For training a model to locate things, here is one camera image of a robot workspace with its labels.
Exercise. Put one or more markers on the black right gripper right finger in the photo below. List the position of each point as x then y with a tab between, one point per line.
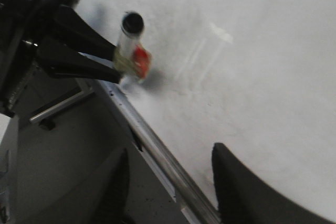
244	198

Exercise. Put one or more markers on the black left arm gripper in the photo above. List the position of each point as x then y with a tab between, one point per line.
24	23

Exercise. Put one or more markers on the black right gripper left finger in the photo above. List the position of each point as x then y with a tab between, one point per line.
111	207

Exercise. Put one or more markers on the white whiteboard marker pen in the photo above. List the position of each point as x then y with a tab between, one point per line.
126	60

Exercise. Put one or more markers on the red eraser taped to marker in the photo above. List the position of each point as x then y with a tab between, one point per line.
141	61

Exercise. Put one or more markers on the white whiteboard surface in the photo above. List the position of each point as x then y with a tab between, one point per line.
255	75

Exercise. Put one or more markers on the aluminium whiteboard frame rail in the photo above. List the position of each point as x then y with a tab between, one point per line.
183	191

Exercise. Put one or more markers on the metal cabinet handle bar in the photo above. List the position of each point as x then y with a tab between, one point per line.
44	116

